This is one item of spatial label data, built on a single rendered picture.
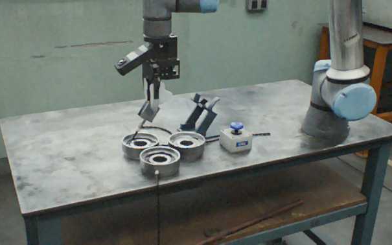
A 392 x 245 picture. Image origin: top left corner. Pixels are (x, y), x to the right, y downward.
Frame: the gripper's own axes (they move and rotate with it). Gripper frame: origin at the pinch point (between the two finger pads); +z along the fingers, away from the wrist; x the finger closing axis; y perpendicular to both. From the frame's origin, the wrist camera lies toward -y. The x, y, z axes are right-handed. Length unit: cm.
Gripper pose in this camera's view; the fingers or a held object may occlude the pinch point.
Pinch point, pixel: (150, 107)
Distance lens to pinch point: 131.1
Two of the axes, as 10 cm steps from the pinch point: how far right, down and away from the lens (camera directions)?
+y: 8.9, -1.6, 4.3
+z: -0.2, 9.2, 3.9
